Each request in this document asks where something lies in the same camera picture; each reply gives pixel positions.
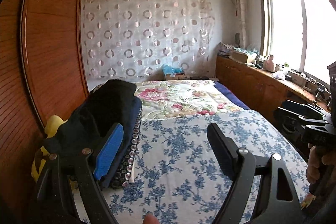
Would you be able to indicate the black t-shirt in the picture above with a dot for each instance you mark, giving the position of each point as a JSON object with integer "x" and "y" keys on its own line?
{"x": 91, "y": 121}

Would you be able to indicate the blue and white floral sheet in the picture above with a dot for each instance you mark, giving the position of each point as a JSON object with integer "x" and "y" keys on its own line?
{"x": 177, "y": 177}

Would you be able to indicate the cardboard box on desk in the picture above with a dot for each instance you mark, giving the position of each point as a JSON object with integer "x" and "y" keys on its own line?
{"x": 241, "y": 57}

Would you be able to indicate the wooden wardrobe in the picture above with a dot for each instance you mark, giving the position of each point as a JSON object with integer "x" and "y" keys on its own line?
{"x": 42, "y": 74}

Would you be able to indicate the window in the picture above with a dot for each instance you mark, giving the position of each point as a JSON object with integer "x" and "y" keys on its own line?
{"x": 300, "y": 34}

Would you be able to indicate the folded navy garment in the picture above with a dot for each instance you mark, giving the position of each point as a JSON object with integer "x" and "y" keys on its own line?
{"x": 127, "y": 124}

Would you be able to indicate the pink bottle on desk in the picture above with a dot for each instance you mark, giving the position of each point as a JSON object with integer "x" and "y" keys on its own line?
{"x": 269, "y": 64}

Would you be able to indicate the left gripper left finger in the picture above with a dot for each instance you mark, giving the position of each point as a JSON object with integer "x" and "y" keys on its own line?
{"x": 87, "y": 166}

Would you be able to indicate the right hand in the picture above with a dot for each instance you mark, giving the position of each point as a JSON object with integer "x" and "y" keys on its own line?
{"x": 315, "y": 161}

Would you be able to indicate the circle patterned wall curtain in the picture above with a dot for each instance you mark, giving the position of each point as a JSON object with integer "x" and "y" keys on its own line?
{"x": 134, "y": 39}

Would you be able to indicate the blue blanket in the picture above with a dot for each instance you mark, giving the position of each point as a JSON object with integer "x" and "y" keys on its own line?
{"x": 232, "y": 97}

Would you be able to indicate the floral quilt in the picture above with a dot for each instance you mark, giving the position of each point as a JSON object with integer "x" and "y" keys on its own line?
{"x": 179, "y": 98}

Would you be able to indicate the long wooden cabinet desk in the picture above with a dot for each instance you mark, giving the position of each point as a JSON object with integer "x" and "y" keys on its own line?
{"x": 257, "y": 88}

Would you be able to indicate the left hand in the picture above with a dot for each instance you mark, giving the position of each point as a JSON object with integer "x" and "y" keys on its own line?
{"x": 150, "y": 219}

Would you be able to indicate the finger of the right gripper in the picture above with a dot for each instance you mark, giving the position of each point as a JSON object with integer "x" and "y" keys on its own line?
{"x": 300, "y": 123}
{"x": 306, "y": 110}

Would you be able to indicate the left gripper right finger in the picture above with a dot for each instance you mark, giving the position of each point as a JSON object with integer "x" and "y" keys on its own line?
{"x": 276, "y": 201}

